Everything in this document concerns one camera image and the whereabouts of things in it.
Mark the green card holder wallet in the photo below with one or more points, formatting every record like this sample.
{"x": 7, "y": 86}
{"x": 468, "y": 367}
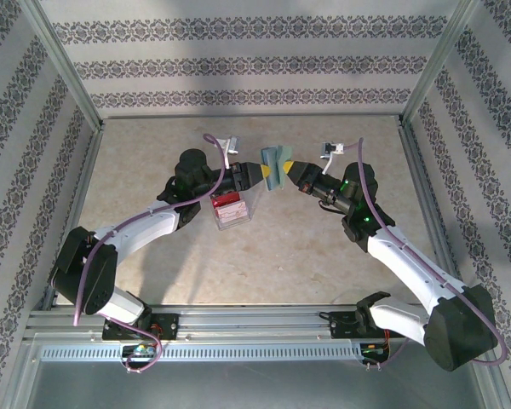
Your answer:
{"x": 274, "y": 170}

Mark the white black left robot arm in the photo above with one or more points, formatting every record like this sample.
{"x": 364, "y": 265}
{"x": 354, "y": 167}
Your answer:
{"x": 145, "y": 226}

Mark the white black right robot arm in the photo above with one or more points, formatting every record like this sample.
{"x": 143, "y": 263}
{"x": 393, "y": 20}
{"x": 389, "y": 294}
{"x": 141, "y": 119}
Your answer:
{"x": 409, "y": 260}

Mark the pink white card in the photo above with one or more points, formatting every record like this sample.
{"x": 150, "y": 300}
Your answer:
{"x": 232, "y": 213}

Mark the clear box with red items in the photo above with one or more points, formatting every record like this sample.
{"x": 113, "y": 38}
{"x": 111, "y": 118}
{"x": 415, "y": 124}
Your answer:
{"x": 234, "y": 226}

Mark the small electronics board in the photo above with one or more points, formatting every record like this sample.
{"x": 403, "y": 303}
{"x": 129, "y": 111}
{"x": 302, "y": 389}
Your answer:
{"x": 372, "y": 350}
{"x": 140, "y": 350}

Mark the grey metal tray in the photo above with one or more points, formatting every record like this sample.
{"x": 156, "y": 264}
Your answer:
{"x": 255, "y": 383}

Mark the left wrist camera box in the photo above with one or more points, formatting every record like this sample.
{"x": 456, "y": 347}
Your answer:
{"x": 231, "y": 145}

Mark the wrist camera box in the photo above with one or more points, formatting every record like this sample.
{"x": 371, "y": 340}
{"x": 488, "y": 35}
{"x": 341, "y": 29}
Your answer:
{"x": 231, "y": 145}
{"x": 330, "y": 150}

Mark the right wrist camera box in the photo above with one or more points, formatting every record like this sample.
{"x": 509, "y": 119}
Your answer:
{"x": 330, "y": 150}

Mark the aluminium back frame rail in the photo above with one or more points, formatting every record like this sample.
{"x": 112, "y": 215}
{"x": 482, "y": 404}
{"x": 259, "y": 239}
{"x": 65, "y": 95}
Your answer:
{"x": 251, "y": 117}

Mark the aluminium side frame rail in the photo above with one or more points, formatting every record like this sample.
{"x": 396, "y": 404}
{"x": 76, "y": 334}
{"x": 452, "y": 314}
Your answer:
{"x": 433, "y": 213}

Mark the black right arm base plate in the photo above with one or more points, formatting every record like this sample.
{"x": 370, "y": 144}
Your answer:
{"x": 342, "y": 326}

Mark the aluminium front frame rail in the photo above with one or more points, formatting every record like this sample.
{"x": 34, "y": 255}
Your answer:
{"x": 255, "y": 321}

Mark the aluminium frame post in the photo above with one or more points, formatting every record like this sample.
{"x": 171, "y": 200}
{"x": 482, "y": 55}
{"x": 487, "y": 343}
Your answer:
{"x": 64, "y": 64}
{"x": 438, "y": 64}

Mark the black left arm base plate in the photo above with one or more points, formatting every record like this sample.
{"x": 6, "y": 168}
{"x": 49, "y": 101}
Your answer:
{"x": 168, "y": 326}

